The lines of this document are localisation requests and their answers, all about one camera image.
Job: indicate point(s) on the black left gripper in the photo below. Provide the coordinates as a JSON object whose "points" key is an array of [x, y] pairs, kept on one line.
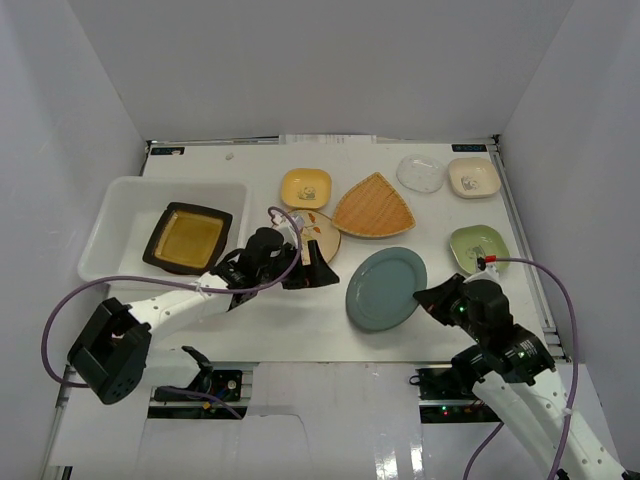
{"points": [[298, 270]]}

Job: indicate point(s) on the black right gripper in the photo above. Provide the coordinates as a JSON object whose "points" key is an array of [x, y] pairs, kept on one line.
{"points": [[435, 298]]}

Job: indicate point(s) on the beige bird pattern plate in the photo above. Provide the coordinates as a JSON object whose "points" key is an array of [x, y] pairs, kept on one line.
{"points": [[319, 227]]}

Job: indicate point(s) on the blue-grey round plate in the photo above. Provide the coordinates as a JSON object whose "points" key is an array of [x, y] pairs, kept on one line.
{"points": [[379, 295]]}

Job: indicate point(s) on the woven bamboo triangular tray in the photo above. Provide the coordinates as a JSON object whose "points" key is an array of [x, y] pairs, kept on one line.
{"points": [[373, 209]]}

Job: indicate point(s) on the black square amber plate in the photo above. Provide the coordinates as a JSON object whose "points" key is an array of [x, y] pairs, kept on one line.
{"points": [[188, 239]]}

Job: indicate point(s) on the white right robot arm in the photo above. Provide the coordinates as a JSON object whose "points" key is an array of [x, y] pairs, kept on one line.
{"points": [[512, 372]]}

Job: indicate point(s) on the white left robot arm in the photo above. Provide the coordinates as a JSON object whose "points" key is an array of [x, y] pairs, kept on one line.
{"points": [[118, 348]]}

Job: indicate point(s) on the white plastic bin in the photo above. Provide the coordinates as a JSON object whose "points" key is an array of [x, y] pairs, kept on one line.
{"points": [[131, 209]]}

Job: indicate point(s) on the green square panda dish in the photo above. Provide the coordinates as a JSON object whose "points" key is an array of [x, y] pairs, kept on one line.
{"points": [[478, 241]]}

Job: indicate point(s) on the yellow square panda dish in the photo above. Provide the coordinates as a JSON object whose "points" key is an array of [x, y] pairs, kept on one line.
{"points": [[306, 188]]}

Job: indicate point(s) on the cream square panda dish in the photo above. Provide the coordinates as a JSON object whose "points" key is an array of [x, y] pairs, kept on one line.
{"points": [[473, 177]]}

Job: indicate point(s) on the clear glass small dish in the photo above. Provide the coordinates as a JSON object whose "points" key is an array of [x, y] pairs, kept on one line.
{"points": [[421, 173]]}

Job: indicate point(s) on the papers at table back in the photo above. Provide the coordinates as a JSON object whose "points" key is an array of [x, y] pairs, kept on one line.
{"points": [[326, 139]]}

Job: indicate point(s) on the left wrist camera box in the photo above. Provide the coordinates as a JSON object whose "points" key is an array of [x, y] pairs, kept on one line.
{"points": [[289, 225]]}

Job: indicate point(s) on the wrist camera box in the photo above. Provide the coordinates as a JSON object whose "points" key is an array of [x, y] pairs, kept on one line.
{"points": [[289, 225], [485, 270]]}

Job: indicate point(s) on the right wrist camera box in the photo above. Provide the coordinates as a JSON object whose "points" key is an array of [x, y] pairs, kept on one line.
{"points": [[485, 270]]}

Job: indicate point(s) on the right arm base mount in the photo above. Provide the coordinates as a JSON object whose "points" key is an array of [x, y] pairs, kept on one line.
{"points": [[441, 400]]}

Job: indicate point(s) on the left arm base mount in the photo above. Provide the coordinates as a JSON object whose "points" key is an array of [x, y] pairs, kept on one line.
{"points": [[212, 395]]}

